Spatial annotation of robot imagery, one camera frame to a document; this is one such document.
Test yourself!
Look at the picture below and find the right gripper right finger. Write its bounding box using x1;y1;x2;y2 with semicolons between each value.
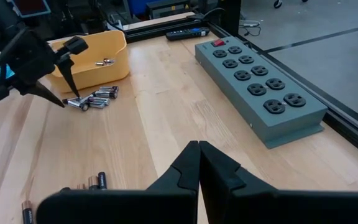
200;141;358;224

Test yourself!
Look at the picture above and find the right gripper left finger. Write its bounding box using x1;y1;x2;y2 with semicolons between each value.
36;141;201;224

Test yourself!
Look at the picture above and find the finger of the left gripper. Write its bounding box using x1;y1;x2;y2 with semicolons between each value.
26;81;66;109
56;55;81;99

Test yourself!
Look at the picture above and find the yellow plastic bin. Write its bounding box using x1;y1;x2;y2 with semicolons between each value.
47;29;131;93

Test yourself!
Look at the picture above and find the black case with yellow labels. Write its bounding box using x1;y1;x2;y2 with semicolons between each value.
145;0;193;20

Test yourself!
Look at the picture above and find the black remote control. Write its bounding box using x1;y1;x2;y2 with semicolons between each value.
165;26;211;42

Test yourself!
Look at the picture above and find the grey metal power strip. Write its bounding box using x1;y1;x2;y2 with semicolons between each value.
194;36;328;149

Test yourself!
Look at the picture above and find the screen with blue frame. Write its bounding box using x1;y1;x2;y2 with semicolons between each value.
10;0;52;19

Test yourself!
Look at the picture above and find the grey cable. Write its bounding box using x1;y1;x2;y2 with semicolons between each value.
239;19;262;37

